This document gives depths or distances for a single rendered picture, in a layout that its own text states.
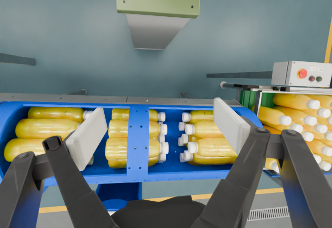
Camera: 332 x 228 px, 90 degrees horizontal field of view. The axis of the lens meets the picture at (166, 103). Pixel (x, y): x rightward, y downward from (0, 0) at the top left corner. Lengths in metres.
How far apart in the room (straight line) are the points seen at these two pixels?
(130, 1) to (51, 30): 1.29
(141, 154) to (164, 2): 0.55
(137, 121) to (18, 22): 1.69
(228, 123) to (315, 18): 2.51
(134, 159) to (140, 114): 0.14
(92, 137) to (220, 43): 1.82
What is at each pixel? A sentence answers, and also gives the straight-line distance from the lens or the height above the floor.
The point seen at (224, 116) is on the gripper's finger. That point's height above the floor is 1.56.
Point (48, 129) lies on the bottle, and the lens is 0.66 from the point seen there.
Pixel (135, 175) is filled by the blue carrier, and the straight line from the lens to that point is 0.58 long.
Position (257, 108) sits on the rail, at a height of 0.97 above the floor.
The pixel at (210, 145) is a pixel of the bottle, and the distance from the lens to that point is 0.62.
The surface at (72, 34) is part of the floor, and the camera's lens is 1.86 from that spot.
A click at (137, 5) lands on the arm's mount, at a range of 0.72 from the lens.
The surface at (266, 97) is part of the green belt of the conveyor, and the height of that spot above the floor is 0.90.
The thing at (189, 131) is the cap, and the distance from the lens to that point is 0.64.
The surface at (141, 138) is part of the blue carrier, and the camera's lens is 0.52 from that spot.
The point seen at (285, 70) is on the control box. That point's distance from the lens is 0.88.
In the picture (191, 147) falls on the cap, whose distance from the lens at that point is 0.61.
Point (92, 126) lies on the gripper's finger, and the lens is 0.18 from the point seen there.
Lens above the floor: 1.71
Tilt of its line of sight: 78 degrees down
